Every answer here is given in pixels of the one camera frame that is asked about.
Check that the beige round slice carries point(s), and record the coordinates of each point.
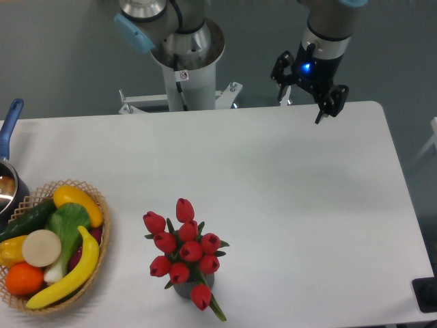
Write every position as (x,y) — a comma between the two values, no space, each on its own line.
(41,248)

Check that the woven wicker basket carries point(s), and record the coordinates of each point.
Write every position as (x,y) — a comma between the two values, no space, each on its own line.
(33,199)

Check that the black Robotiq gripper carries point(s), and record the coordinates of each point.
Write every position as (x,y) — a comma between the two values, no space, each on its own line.
(313,75)

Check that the green bok choy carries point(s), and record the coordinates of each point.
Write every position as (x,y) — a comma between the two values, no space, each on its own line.
(64,222)

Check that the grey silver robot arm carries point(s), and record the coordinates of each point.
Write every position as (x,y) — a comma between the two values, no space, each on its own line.
(145,24)

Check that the orange fruit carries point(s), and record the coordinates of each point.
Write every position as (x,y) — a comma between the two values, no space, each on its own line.
(24,279)

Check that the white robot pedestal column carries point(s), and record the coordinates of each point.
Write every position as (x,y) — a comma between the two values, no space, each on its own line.
(188,62)

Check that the white furniture part right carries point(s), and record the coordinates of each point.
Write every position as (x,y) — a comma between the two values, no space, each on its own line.
(427,149)

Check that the green cucumber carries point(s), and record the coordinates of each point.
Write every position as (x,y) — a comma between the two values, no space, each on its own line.
(34,219)

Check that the yellow banana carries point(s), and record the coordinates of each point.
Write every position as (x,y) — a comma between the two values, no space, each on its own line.
(74,279)

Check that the black device at edge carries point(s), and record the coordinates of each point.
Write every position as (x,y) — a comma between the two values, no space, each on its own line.
(425,293)

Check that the yellow bell pepper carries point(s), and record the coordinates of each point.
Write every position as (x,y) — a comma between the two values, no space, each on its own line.
(11,251)

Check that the dark red vegetable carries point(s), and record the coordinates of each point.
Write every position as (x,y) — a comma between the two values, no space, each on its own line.
(97,234)

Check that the red tulip bouquet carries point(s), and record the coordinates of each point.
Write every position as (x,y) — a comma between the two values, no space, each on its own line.
(186,250)

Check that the white metal base frame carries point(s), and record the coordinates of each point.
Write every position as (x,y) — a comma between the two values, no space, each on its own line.
(147,100)

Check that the blue handled saucepan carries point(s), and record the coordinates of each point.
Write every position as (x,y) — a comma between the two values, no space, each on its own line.
(13,189)

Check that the dark grey ribbed vase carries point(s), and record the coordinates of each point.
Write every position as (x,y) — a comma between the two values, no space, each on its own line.
(184,289)

